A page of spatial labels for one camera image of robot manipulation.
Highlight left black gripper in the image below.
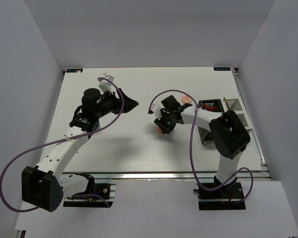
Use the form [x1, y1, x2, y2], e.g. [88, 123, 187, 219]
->
[94, 88, 139, 119]

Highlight plain pink powder puff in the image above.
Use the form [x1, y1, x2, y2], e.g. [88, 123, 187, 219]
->
[157, 127, 164, 134]

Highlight pink powder puff with ribbon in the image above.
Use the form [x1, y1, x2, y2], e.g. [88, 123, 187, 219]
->
[181, 95, 192, 104]

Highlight wooden stick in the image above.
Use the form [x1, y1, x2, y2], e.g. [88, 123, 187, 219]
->
[223, 97, 230, 110]

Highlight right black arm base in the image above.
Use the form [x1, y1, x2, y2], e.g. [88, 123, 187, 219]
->
[193, 182, 246, 211]

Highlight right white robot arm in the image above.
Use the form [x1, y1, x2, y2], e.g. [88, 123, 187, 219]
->
[148, 95, 250, 198]

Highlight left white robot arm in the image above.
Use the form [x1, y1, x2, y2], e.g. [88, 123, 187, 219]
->
[21, 88, 139, 212]

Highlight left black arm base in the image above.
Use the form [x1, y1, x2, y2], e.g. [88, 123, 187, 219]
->
[60, 173, 116, 208]

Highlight black slotted organizer box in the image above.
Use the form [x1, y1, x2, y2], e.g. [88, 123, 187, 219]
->
[197, 99, 224, 144]

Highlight right blue corner sticker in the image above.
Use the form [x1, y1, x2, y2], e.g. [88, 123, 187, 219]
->
[213, 66, 231, 71]

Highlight blue corner sticker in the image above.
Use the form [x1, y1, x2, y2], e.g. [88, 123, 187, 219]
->
[66, 68, 83, 73]
[213, 66, 231, 71]

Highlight white slotted organizer box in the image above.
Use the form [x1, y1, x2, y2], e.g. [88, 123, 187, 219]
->
[226, 98, 253, 133]

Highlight left blue corner sticker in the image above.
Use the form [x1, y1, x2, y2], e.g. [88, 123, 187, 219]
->
[66, 68, 83, 73]

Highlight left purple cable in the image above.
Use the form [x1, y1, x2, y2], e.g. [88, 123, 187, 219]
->
[0, 77, 126, 213]

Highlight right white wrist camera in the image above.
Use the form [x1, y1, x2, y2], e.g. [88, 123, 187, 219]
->
[148, 104, 162, 119]

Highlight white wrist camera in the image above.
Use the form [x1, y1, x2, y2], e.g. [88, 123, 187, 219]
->
[148, 104, 162, 119]
[97, 74, 114, 93]

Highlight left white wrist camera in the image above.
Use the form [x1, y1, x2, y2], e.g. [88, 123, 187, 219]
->
[97, 74, 114, 93]

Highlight aluminium table rail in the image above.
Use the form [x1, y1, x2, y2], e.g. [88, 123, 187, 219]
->
[61, 171, 271, 179]

